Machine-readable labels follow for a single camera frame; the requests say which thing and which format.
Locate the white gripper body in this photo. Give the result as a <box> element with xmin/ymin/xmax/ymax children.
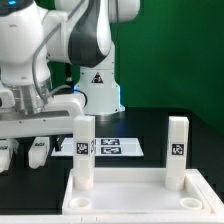
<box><xmin>0</xmin><ymin>93</ymin><xmax>85</xmax><ymax>139</ymax></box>

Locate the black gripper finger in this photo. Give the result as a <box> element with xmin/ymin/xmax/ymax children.
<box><xmin>55</xmin><ymin>135</ymin><xmax>66</xmax><ymax>151</ymax></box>

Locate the white desk tabletop tray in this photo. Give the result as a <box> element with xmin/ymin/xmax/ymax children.
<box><xmin>62</xmin><ymin>168</ymin><xmax>224</xmax><ymax>217</ymax></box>

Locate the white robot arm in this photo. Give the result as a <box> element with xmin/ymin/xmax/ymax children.
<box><xmin>0</xmin><ymin>0</ymin><xmax>140</xmax><ymax>139</ymax></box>

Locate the white fiducial marker sheet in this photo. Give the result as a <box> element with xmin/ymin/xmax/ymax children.
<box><xmin>52</xmin><ymin>138</ymin><xmax>143</xmax><ymax>157</ymax></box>

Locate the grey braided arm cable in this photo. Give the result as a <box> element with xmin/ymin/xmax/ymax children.
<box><xmin>31</xmin><ymin>0</ymin><xmax>88</xmax><ymax>104</ymax></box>

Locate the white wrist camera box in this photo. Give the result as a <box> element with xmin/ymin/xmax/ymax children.
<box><xmin>0</xmin><ymin>82</ymin><xmax>15</xmax><ymax>109</ymax></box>

